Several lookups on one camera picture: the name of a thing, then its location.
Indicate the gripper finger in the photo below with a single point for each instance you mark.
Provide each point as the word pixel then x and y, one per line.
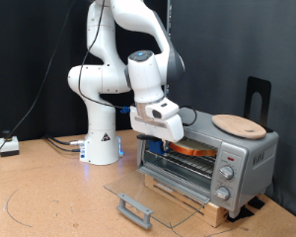
pixel 166 146

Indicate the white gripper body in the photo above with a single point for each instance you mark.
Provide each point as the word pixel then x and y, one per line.
pixel 161 126

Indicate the white bread slice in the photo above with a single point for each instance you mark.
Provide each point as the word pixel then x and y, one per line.
pixel 194 149

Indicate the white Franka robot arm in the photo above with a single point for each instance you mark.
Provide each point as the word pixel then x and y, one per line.
pixel 98 79

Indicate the silver oven knob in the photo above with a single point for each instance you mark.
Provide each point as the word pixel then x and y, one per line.
pixel 222 193
pixel 227 172

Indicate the silver toaster oven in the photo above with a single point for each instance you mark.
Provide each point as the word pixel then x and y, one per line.
pixel 250 164

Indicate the round wooden cutting board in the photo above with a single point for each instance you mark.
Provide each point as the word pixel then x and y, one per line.
pixel 240 126

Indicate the wooden slatted crate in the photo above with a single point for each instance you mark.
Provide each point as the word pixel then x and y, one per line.
pixel 213 214

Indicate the black foam pad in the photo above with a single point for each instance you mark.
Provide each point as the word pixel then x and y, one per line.
pixel 240 214
pixel 257 202

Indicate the black metal bookend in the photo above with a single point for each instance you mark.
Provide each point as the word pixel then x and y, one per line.
pixel 258 85

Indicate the vertical metal pole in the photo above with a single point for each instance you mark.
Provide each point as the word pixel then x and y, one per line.
pixel 168 16

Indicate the emergency stop button box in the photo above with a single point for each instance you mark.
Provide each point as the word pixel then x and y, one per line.
pixel 9 144

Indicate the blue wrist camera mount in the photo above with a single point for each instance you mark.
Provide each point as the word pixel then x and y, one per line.
pixel 125 109

